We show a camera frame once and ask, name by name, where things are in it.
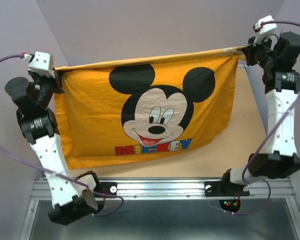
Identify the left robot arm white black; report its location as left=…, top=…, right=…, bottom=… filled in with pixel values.
left=5, top=73, right=105, bottom=226

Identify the metal sheet panel front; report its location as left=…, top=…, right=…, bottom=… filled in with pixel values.
left=21, top=198, right=300, bottom=240

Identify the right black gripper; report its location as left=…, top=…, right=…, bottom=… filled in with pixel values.
left=246, top=33, right=279, bottom=70

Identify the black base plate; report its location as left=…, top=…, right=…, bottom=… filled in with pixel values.
left=93, top=181, right=118, bottom=214
left=204, top=180, right=250, bottom=214

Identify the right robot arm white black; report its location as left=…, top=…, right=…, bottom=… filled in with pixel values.
left=218, top=31, right=300, bottom=196

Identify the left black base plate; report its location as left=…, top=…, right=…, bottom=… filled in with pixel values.
left=93, top=181, right=118, bottom=214

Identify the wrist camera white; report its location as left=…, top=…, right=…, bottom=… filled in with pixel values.
left=252, top=15, right=277, bottom=46
left=22, top=51, right=56, bottom=78

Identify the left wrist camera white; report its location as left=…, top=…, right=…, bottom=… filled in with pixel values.
left=22, top=51, right=56, bottom=78

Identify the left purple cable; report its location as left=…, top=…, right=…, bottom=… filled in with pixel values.
left=0, top=54, right=125, bottom=217

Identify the aluminium frame rail front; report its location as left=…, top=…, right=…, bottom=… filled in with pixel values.
left=30, top=177, right=296, bottom=201

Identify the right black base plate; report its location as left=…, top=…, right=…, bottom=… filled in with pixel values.
left=204, top=180, right=250, bottom=214

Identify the orange patterned pillowcase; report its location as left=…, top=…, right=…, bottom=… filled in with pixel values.
left=54, top=47, right=242, bottom=170

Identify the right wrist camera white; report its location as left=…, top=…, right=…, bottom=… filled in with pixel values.
left=252, top=15, right=277, bottom=46

